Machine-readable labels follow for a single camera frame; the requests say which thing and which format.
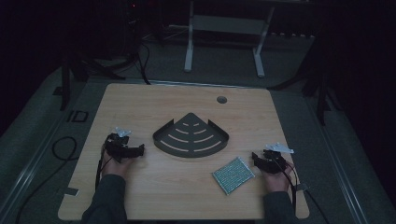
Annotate dark corner shelf tray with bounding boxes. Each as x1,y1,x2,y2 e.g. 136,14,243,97
152,112,230,159

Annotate white metal stand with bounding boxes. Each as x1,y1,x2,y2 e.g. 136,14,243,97
184,0,276,78

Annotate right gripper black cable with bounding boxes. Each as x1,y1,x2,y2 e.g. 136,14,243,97
276,158,331,224

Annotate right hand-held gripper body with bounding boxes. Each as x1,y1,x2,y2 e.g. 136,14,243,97
259,142,295,175

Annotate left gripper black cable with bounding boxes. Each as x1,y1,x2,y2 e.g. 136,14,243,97
94,145,109,190

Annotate silver scouring pad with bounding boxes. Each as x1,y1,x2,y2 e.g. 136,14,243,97
212,156,256,196

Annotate person's right hand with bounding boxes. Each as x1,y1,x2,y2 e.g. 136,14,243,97
262,161,296,194

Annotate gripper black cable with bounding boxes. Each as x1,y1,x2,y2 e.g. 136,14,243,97
94,145,109,190
276,158,331,224

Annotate black tripod stand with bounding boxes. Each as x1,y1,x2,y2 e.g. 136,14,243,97
59,46,139,112
270,36,344,127

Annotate black floor bracket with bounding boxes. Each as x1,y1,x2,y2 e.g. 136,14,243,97
66,109,90,123

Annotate black floor cable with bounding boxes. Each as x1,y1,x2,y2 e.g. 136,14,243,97
14,135,79,224

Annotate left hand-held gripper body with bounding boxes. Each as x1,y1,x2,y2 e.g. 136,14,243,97
105,126,134,163

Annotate person's left hand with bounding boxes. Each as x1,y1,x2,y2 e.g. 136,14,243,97
102,150,135,180

